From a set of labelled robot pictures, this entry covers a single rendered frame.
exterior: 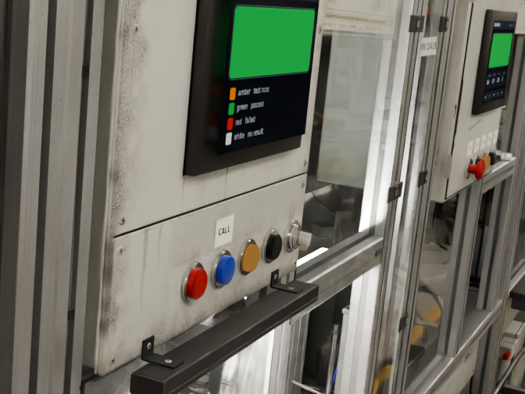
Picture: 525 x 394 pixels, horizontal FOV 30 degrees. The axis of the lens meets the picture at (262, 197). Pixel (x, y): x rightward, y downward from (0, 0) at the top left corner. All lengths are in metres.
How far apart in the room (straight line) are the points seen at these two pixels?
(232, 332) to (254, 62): 0.27
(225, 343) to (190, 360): 0.06
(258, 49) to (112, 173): 0.22
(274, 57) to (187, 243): 0.21
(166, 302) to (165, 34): 0.25
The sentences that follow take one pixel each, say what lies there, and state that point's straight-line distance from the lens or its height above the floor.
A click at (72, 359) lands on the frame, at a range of 0.82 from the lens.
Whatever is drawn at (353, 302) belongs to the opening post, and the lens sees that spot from 1.62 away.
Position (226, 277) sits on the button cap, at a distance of 1.00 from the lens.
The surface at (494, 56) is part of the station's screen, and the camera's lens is 1.98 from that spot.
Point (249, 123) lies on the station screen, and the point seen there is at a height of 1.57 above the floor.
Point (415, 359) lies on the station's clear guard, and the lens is 2.06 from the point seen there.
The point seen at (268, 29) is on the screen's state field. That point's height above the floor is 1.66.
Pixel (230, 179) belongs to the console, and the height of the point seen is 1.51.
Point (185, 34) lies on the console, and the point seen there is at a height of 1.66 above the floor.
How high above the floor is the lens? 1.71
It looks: 12 degrees down
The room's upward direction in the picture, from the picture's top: 6 degrees clockwise
